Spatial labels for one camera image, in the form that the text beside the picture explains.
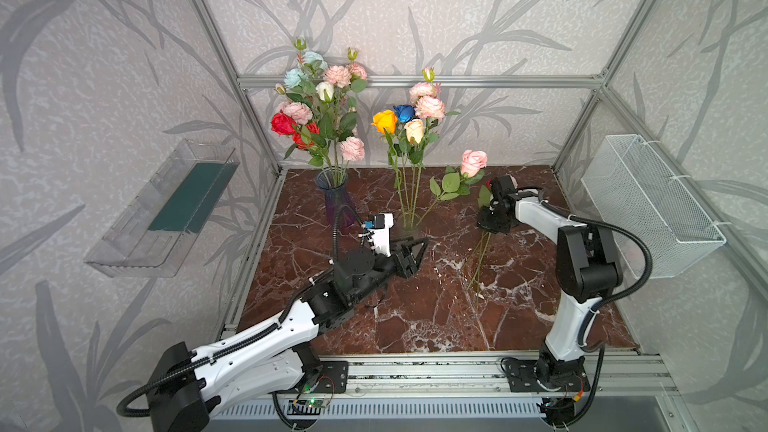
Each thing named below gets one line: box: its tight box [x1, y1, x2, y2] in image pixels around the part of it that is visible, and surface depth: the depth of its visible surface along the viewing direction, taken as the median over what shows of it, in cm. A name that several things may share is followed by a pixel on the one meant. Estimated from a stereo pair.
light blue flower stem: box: [284, 37, 328, 108], surface depth 82 cm
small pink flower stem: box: [338, 131, 365, 172], surface depth 84 cm
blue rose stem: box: [394, 105, 416, 226], surface depth 74 cm
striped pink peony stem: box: [409, 68, 459, 225], surface depth 73 cm
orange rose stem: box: [372, 110, 405, 225], surface depth 75 cm
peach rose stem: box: [404, 119, 427, 226], surface depth 71 cm
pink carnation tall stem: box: [324, 47, 367, 169], surface depth 85 cm
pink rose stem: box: [416, 149, 488, 225], surface depth 67 cm
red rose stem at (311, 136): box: [292, 122, 334, 172], surface depth 80 cm
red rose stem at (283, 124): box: [270, 110, 332, 172], surface depth 71 cm
